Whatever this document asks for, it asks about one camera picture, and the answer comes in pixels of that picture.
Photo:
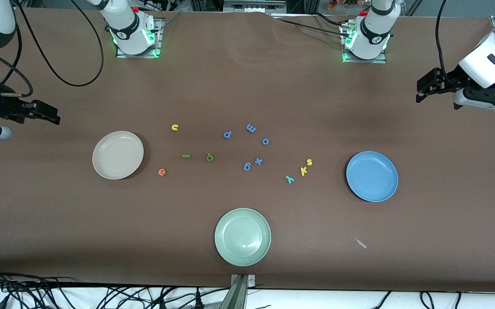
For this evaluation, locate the green foam letter p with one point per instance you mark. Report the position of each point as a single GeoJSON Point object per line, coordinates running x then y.
{"type": "Point", "coordinates": [207, 156]}

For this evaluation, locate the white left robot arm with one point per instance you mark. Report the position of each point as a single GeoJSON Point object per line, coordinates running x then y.
{"type": "Point", "coordinates": [374, 30]}

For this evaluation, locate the aluminium frame profile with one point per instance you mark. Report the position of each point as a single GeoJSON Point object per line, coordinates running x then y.
{"type": "Point", "coordinates": [254, 5]}

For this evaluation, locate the pale green round plate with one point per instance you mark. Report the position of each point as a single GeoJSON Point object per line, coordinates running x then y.
{"type": "Point", "coordinates": [242, 237]}

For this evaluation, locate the teal foam letter y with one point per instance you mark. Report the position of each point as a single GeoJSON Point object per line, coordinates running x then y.
{"type": "Point", "coordinates": [290, 180]}

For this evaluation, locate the small white paper scrap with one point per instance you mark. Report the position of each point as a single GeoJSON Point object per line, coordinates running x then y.
{"type": "Point", "coordinates": [361, 243]}

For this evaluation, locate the beige round plate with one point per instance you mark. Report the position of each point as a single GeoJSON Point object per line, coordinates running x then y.
{"type": "Point", "coordinates": [118, 154]}

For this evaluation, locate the orange foam letter e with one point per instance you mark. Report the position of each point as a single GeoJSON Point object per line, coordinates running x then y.
{"type": "Point", "coordinates": [160, 172]}

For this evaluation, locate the metal table edge bracket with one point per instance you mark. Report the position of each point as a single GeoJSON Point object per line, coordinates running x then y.
{"type": "Point", "coordinates": [241, 296]}

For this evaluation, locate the blue foam letter m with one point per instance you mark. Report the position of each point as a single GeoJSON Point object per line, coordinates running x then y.
{"type": "Point", "coordinates": [251, 128]}

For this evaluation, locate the blue round plate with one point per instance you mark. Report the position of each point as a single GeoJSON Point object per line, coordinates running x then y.
{"type": "Point", "coordinates": [372, 176]}

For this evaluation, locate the orange brown dried plant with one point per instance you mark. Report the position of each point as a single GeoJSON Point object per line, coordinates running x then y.
{"type": "Point", "coordinates": [342, 3]}

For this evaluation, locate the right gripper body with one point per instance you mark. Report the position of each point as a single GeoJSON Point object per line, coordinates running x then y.
{"type": "Point", "coordinates": [1, 108]}

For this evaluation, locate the blue foam letter p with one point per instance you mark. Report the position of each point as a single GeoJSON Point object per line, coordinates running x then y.
{"type": "Point", "coordinates": [230, 134]}

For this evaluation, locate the blue foam letter g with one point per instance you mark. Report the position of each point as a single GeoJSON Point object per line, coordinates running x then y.
{"type": "Point", "coordinates": [245, 167]}

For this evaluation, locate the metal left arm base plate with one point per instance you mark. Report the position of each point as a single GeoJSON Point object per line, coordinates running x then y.
{"type": "Point", "coordinates": [359, 61]}

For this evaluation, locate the brown table cover sheet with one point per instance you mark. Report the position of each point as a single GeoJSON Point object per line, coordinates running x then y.
{"type": "Point", "coordinates": [247, 86]}

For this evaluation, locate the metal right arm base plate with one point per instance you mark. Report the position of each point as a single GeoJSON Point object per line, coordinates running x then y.
{"type": "Point", "coordinates": [158, 40]}

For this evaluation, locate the yellow foam letter k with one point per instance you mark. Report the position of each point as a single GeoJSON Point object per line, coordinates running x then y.
{"type": "Point", "coordinates": [303, 171]}

